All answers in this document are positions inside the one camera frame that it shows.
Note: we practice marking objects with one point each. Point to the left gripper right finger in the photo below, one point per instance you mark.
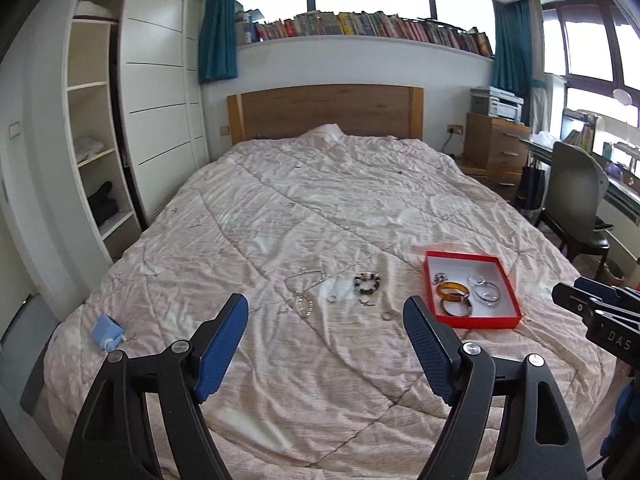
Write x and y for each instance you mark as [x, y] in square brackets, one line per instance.
[537, 438]

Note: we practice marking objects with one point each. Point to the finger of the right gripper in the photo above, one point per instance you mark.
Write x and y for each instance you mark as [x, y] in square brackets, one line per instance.
[607, 293]
[583, 304]

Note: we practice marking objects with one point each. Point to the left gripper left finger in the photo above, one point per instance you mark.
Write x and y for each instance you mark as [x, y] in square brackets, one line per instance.
[112, 438]

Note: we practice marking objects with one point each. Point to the silver twisted bangle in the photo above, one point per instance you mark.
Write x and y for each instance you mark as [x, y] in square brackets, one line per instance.
[487, 292]

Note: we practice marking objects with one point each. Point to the thin metal wire bangle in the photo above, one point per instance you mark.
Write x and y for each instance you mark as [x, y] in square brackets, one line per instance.
[478, 280]

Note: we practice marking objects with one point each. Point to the dark translucent brown bangle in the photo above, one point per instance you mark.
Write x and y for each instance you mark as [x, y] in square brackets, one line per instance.
[460, 308]

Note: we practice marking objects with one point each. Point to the amber orange bangle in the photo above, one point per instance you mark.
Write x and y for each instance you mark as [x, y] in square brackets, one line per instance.
[452, 292]

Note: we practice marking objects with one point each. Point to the red jewelry box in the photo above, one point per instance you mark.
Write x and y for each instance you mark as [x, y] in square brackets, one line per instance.
[504, 315]

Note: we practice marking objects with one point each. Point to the blue plug adapter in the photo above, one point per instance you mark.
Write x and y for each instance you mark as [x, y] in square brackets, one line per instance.
[107, 333]

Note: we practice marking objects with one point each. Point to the grey office chair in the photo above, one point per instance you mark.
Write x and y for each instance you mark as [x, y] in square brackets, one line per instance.
[577, 185]

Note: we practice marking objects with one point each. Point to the black shopping bag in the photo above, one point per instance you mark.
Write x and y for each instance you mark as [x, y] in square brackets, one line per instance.
[531, 188]

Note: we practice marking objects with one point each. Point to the wooden drawer nightstand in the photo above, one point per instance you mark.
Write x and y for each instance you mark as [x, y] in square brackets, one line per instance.
[494, 154]

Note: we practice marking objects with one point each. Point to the white printer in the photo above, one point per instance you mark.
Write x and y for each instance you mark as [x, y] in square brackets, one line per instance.
[496, 103]

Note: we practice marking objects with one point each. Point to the black folded clothes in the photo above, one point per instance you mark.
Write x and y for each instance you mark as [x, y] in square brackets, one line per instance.
[102, 206]

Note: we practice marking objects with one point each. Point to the right teal curtain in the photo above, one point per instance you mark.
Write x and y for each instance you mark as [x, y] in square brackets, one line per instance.
[513, 61]

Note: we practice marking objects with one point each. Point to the teal curtain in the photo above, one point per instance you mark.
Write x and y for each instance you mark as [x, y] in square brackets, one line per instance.
[513, 61]
[217, 47]

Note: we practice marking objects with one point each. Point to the pink quilted bedspread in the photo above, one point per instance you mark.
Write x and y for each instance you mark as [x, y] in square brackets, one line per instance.
[325, 235]

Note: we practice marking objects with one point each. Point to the wooden headboard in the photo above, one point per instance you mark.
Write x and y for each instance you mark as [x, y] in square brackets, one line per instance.
[358, 109]

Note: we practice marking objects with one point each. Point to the white wardrobe with shelves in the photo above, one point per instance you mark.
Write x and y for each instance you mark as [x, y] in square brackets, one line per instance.
[134, 107]

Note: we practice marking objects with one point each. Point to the left teal curtain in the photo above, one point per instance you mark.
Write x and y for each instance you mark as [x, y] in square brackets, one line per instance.
[217, 47]

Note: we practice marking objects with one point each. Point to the row of books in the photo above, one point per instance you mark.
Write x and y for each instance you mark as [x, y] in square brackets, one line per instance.
[362, 24]

